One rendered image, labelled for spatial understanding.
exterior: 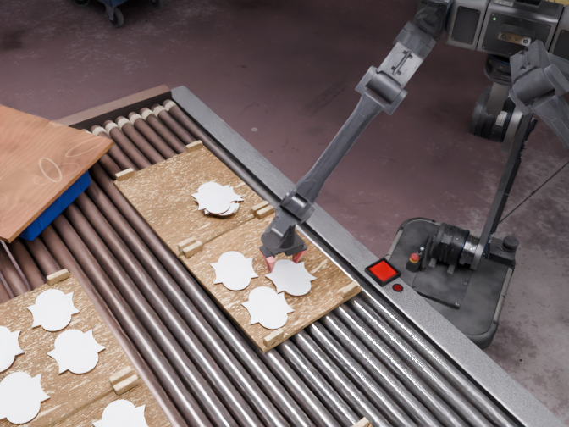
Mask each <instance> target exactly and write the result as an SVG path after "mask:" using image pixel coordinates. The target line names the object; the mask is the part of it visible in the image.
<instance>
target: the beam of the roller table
mask: <svg viewBox="0 0 569 427"><path fill-rule="evenodd" d="M171 92H172V101H173V102H174V103H175V104H176V105H177V106H178V107H179V109H180V110H181V111H182V112H183V113H185V114H186V115H187V116H188V117H189V118H190V119H191V120H192V121H193V122H194V123H195V124H196V125H198V126H199V127H200V128H201V129H202V130H203V131H204V132H205V133H206V134H207V135H208V136H209V137H211V138H212V139H213V140H214V141H215V142H216V143H217V144H218V145H219V146H220V147H221V148H222V149H223V150H225V152H226V153H228V155H230V157H232V159H234V161H236V163H238V164H239V165H240V166H241V167H242V168H243V169H244V170H245V171H246V172H247V173H248V174H249V175H251V176H252V177H253V178H254V179H255V180H256V181H257V182H258V183H259V184H260V185H261V186H262V187H264V188H265V189H266V190H267V191H268V192H269V193H270V194H271V195H272V196H273V197H274V198H275V199H276V200H278V201H279V202H281V201H282V199H283V198H284V197H285V194H286V193H287V192H288V191H289V190H291V191H292V190H293V189H294V187H295V184H294V183H293V182H292V181H291V180H290V179H288V178H287V177H286V176H285V175H284V174H283V173H282V172H280V171H279V170H278V169H277V168H276V167H275V166H274V165H272V164H271V163H270V162H269V161H268V160H267V159H266V158H265V157H264V156H263V155H262V154H261V153H260V152H258V151H257V150H256V149H255V148H254V147H253V146H252V145H250V144H249V143H248V142H247V141H246V140H245V139H244V138H242V137H241V136H240V135H239V134H238V133H237V132H236V131H234V130H233V129H232V128H231V127H230V126H229V125H227V124H226V123H225V122H224V121H223V120H222V119H221V118H219V117H218V116H217V115H216V114H215V113H214V112H213V111H212V110H211V109H210V108H209V107H208V106H207V105H206V104H204V103H203V102H202V101H201V100H200V99H199V98H198V97H196V96H195V95H194V94H193V93H192V92H191V91H189V90H188V89H187V88H186V87H185V86H179V87H176V88H174V89H171ZM312 206H313V207H314V208H315V211H314V212H313V214H312V216H311V217H310V218H309V219H308V221H307V222H305V221H303V223H302V224H303V225H305V226H306V227H307V228H308V229H309V230H310V231H311V232H312V233H313V234H314V235H315V236H316V237H317V238H318V239H319V240H320V241H321V242H322V243H323V244H324V245H325V246H326V247H327V248H328V249H330V250H331V251H332V252H333V253H334V254H335V255H336V256H337V257H338V258H339V259H340V260H341V261H342V262H344V263H345V264H346V265H347V266H348V267H349V268H350V269H351V270H352V271H353V272H354V273H355V274H356V275H358V276H359V277H360V278H361V279H362V280H363V281H364V282H365V283H366V284H367V285H368V286H370V287H371V288H372V289H373V290H374V291H375V292H376V293H377V294H378V295H379V296H380V297H381V298H382V299H384V300H385V301H386V302H387V303H388V304H389V305H390V306H391V307H392V308H393V309H394V310H395V311H396V312H397V313H398V314H399V315H400V316H401V317H402V318H403V319H404V320H405V321H406V322H407V323H408V324H410V325H411V326H412V327H413V328H414V329H415V330H416V331H417V332H418V333H419V334H420V335H421V336H423V337H424V338H425V339H426V340H427V341H428V342H429V343H430V344H431V345H432V346H433V347H434V348H435V349H437V350H438V351H439V352H440V353H441V354H442V355H443V356H444V357H445V358H446V359H447V360H448V361H450V362H451V363H452V364H453V365H454V366H455V367H456V368H457V369H458V370H459V371H460V372H461V373H462V374H464V375H465V376H466V377H467V378H468V379H469V380H470V381H471V382H472V383H473V384H474V385H475V386H476V387H477V388H478V389H479V390H480V391H481V392H482V393H483V394H484V395H485V396H486V397H487V398H489V399H490V400H491V401H492V402H493V403H494V404H495V405H496V406H497V407H498V408H499V409H500V410H501V411H503V412H504V413H505V414H506V415H507V416H508V417H509V418H510V419H511V420H512V421H513V422H514V423H515V424H517V425H518V426H519V427H567V426H566V425H565V424H564V423H563V422H562V421H560V420H559V419H558V418H557V417H556V416H555V415H554V414H553V413H552V412H551V411H550V410H549V409H548V408H546V407H545V406H544V405H543V404H542V403H541V402H540V401H538V400H537V399H536V398H535V397H534V396H533V395H532V394H530V393H529V392H528V391H527V390H526V389H525V388H524V387H522V386H521V385H520V384H519V383H518V382H517V381H516V380H514V379H513V378H512V377H511V376H510V375H509V374H507V373H506V372H505V371H504V370H503V369H502V368H501V367H500V366H499V365H498V364H497V363H496V362H495V361H493V360H492V359H491V358H490V357H489V356H488V355H487V354H485V353H484V352H483V351H482V350H481V349H480V348H479V347H477V346H476V345H475V344H474V343H473V342H472V341H470V340H469V339H468V338H467V337H466V336H465V335H464V334H462V333H461V332H460V331H459V330H458V329H457V328H456V327H455V326H454V325H453V324H452V323H451V322H450V321H449V320H447V319H446V318H445V317H444V316H443V315H442V314H441V313H439V312H438V311H437V310H436V309H435V308H434V307H432V306H431V305H430V304H429V303H428V302H427V301H426V300H424V299H423V298H422V297H421V296H420V295H419V294H418V293H416V292H415V291H414V290H413V289H412V288H411V287H410V286H409V285H408V284H407V283H406V282H405V281H404V280H402V279H401V278H400V277H399V278H397V279H395V280H393V281H391V282H390V283H389V284H387V285H386V286H383V287H381V286H380V285H379V284H378V283H377V282H375V281H374V280H373V279H372V278H371V277H370V276H369V275H368V274H367V273H366V272H364V270H365V268H366V267H367V266H368V265H370V264H372V263H374V262H376V261H378V260H379V259H378V258H377V257H376V256H375V255H374V254H373V253H372V252H370V251H369V250H368V249H367V248H366V247H365V246H363V245H362V244H361V243H360V242H359V241H358V240H357V239H356V238H355V237H354V236H353V235H352V234H351V233H349V232H348V231H347V230H346V229H345V228H344V227H343V226H341V225H340V224H339V223H338V222H337V221H336V220H335V219H333V218H332V217H331V216H330V215H329V214H328V213H326V212H325V211H324V210H323V209H322V208H321V207H320V206H318V205H317V204H316V203H314V204H313V205H312ZM393 284H401V285H402V286H403V291H401V292H397V291H394V290H393V288H392V286H393Z"/></svg>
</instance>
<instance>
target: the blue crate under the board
mask: <svg viewBox="0 0 569 427"><path fill-rule="evenodd" d="M90 184H91V179H90V176H89V172H88V170H87V171H86V172H85V173H84V174H83V175H82V176H81V177H80V178H79V179H78V180H77V181H76V182H75V183H73V184H72V185H71V186H70V187H69V188H68V189H67V190H66V191H65V192H64V193H63V194H62V195H61V196H60V197H58V198H57V199H56V200H55V201H54V202H53V203H52V204H51V205H50V206H49V207H48V208H47V209H46V210H45V211H44V212H42V213H41V214H40V215H39V216H38V217H37V218H36V219H35V220H34V221H33V222H32V223H31V224H30V225H29V226H27V227H26V228H25V229H24V230H23V231H22V232H21V233H20V234H19V235H18V237H21V238H24V239H26V240H28V241H33V240H34V239H35V238H36V237H37V236H38V235H39V234H40V233H41V232H42V231H43V230H44V229H45V228H46V227H47V226H48V225H50V224H51V223H52V222H53V221H54V220H55V219H56V218H57V217H58V216H59V215H60V214H61V213H62V212H63V211H64V210H65V209H66V208H67V207H68V206H69V205H70V204H71V203H72V202H73V201H74V200H75V199H76V198H77V197H78V196H79V195H80V194H81V193H82V192H83V191H84V190H85V189H86V188H87V187H88V186H89V185H90Z"/></svg>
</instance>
